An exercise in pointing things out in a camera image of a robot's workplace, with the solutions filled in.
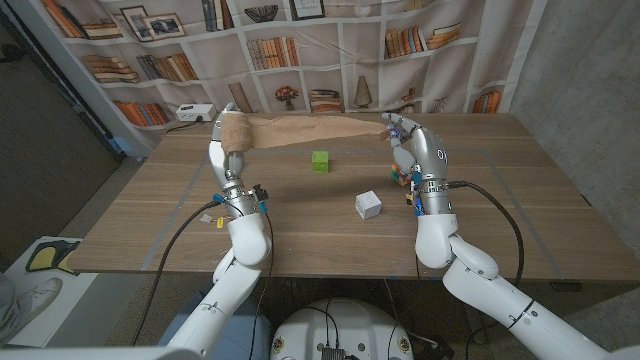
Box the white power strip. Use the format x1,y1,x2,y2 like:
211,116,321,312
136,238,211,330
175,103,218,123

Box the printed bookshelf backdrop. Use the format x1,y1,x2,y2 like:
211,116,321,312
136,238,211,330
37,0,549,151

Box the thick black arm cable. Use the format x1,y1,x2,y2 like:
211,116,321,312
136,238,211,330
447,180,525,360
130,199,224,347

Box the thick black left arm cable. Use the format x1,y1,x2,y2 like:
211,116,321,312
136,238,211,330
130,199,224,347

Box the white cube block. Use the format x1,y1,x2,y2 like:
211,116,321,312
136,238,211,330
354,190,383,221

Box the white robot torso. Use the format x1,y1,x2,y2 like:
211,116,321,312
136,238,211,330
269,298,414,360

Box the grey table leg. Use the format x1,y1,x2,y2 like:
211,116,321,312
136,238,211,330
457,294,489,346

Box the white sneaker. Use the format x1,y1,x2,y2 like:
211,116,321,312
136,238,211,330
14,277,64,321

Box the blue tape piece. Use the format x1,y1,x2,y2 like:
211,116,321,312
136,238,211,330
105,135,132,155

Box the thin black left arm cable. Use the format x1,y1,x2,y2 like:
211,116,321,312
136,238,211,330
247,212,275,360

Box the yellow black floor sign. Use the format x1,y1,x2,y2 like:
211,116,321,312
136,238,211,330
24,238,84,275

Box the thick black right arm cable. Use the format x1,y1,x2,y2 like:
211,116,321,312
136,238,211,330
447,180,525,360

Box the tan adhesive wrap roll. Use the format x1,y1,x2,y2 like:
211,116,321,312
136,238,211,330
219,112,396,154

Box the multicolour Rubik's cube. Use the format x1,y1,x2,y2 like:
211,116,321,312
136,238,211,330
390,163,414,187

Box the black power strip cable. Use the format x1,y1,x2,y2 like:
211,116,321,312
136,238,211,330
166,117,204,134

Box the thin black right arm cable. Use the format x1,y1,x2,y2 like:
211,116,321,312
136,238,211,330
385,254,424,360

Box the green cube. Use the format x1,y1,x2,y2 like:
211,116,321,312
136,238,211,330
311,150,331,175

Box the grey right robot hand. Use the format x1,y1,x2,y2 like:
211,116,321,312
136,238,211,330
381,112,450,184

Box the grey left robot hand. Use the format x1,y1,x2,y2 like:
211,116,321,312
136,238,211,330
208,102,247,194

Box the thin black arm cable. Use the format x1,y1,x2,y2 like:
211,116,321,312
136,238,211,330
247,212,275,360
385,254,424,360

